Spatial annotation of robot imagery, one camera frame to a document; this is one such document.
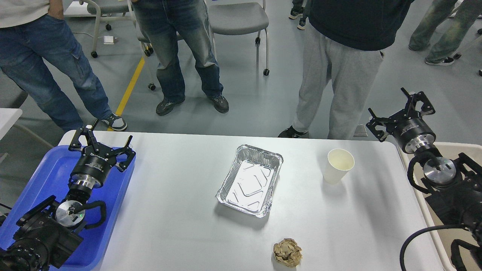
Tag grey chair at left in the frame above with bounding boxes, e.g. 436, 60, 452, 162
73, 0, 157, 91

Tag right floor socket plate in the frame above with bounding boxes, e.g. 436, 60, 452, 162
353, 125, 368, 137

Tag white paper cup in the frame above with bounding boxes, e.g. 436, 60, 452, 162
323, 149, 355, 184

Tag grey office chair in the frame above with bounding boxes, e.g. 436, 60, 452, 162
208, 0, 270, 76

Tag person in blue jeans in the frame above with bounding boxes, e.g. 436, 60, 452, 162
0, 0, 127, 132

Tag person in grey sweatpants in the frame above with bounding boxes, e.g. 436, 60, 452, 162
279, 0, 412, 140

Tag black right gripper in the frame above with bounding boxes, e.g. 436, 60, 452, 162
366, 87, 436, 153

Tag aluminium foil tray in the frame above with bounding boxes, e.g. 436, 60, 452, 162
215, 145, 284, 218

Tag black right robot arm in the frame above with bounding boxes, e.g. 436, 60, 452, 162
366, 88, 482, 271

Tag person in faded jeans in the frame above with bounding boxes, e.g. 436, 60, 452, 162
130, 0, 229, 116

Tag person in olive trousers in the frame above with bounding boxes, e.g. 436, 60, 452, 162
409, 0, 482, 66

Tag white side table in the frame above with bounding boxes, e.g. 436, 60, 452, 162
0, 108, 23, 140

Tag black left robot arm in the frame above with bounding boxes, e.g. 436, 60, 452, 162
1, 127, 136, 271

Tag white power adapter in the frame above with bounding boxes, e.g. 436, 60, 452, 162
103, 36, 115, 45

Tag crumpled brown paper ball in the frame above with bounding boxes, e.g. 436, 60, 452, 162
273, 238, 302, 268

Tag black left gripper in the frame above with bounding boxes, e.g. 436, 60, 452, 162
69, 119, 136, 187

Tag blue plastic tray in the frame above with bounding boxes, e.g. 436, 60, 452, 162
0, 146, 136, 271

